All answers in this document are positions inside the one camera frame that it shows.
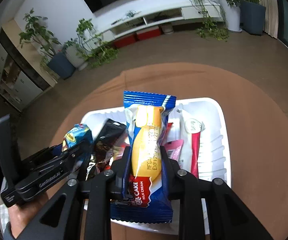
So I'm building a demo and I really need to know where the pink snack packet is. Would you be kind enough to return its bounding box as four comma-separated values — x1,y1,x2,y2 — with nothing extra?
164,139,184,161

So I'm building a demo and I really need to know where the black snack bag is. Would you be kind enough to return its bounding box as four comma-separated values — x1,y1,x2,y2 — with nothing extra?
85,119,126,180

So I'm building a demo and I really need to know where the light blue cartoon snack bag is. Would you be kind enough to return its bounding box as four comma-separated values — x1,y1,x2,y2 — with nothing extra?
61,124,93,152

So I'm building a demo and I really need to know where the blue roll cake packet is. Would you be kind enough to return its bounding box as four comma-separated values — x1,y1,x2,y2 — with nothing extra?
111,91,176,224

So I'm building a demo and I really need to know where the large red snack bag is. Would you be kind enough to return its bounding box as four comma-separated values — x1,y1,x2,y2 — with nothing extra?
108,122,174,166

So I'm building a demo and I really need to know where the person's left hand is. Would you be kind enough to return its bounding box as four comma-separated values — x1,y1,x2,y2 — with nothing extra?
8,193,48,239

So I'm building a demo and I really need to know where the white plastic tray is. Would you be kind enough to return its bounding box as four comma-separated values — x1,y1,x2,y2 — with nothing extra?
81,98,232,235

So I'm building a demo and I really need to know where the white red stick packet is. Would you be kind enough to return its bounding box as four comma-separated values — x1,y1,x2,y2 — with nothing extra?
177,109,204,178

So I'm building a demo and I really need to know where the wooden display cabinet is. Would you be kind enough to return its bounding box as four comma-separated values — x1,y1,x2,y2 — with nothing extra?
0,20,58,117

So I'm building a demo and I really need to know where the potted plant white pot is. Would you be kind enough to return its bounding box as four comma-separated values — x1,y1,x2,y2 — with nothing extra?
62,18,119,69

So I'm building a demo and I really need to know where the potted plant dark blue pot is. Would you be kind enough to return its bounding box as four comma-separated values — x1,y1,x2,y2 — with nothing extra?
19,9,75,80

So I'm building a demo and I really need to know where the white tv console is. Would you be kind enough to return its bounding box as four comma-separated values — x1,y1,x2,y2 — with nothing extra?
91,1,224,43

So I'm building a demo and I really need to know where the tall plant right blue pot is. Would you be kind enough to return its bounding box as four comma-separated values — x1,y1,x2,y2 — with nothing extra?
240,0,266,36

